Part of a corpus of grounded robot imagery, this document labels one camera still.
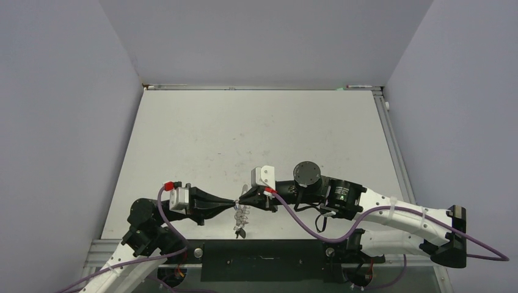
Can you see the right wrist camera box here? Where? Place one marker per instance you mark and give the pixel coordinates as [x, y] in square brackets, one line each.
[263, 176]

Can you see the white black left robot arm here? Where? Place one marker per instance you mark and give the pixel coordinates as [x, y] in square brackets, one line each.
[151, 239]

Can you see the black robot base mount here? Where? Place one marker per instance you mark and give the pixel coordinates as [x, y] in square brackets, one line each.
[273, 260]

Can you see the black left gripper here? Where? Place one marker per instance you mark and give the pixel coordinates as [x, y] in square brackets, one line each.
[203, 204]

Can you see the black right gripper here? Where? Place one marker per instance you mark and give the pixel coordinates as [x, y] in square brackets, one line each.
[254, 196]

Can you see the aluminium table edge rail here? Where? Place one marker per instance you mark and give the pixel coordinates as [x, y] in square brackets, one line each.
[388, 176]

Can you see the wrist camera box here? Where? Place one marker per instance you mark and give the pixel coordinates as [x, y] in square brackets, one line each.
[263, 176]
[178, 196]

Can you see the steel oval key holder plate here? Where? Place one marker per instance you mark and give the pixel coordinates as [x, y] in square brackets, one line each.
[241, 215]

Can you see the black key tag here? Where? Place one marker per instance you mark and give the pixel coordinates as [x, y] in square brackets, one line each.
[240, 233]

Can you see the marker pen on rail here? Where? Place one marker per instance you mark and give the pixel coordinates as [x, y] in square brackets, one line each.
[359, 87]

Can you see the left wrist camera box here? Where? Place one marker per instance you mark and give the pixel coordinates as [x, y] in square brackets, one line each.
[178, 196]

